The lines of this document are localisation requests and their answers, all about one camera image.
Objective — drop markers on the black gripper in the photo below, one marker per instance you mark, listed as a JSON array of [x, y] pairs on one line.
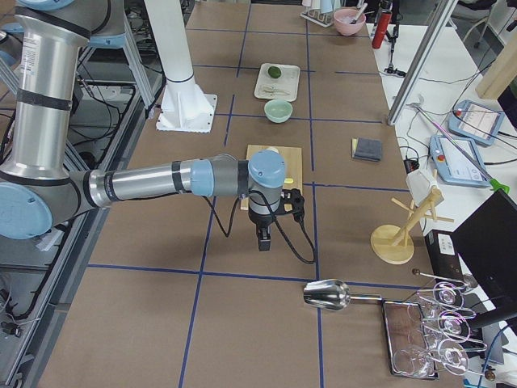
[[259, 221]]

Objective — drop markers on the white steamed bun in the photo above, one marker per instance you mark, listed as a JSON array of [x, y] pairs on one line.
[[273, 149]]

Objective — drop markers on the white plastic spoon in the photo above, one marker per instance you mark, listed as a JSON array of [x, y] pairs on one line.
[[271, 89]]

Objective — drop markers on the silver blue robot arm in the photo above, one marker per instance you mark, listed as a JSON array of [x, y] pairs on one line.
[[38, 193]]

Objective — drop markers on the green ceramic bowl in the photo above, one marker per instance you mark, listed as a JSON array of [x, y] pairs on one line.
[[278, 110]]

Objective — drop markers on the pink mixing bowl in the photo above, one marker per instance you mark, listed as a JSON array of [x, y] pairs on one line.
[[343, 21]]

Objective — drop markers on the bamboo cutting board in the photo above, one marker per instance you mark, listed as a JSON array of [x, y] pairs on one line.
[[293, 160]]

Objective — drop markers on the steel scoop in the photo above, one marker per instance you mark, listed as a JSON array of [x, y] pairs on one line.
[[335, 294]]

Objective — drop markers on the wooden cup tree stand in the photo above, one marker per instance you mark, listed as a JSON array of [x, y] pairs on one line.
[[393, 244]]

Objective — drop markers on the yellow sponge cloth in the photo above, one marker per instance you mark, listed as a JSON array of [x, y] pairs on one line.
[[355, 143]]

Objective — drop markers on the grey folded cloth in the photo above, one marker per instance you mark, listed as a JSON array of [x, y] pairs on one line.
[[368, 149]]

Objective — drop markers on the white bear tray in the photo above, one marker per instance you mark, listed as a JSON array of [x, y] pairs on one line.
[[288, 81]]

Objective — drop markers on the green avocado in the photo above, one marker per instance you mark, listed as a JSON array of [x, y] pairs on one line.
[[274, 72]]

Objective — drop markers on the glass rack tray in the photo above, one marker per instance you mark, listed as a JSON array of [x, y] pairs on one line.
[[403, 327]]

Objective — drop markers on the blue teach pendant near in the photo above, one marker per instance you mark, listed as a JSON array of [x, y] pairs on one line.
[[452, 166]]

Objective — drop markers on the blue teach pendant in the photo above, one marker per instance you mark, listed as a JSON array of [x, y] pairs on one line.
[[475, 121], [452, 166]]

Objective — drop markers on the black monitor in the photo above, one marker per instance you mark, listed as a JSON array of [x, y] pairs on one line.
[[486, 242]]

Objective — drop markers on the white dish rack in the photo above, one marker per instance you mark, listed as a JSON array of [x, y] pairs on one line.
[[318, 11]]

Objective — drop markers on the blue teach pendant far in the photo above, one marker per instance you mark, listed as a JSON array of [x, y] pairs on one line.
[[475, 121]]

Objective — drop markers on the red bottle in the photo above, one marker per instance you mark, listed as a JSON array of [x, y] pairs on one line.
[[382, 20]]

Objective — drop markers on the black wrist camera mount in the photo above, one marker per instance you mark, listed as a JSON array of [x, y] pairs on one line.
[[292, 202]]

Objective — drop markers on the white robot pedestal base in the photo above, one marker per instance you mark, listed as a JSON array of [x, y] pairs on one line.
[[184, 107]]

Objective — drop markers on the aluminium frame post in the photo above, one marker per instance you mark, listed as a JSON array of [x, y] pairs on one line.
[[439, 20]]

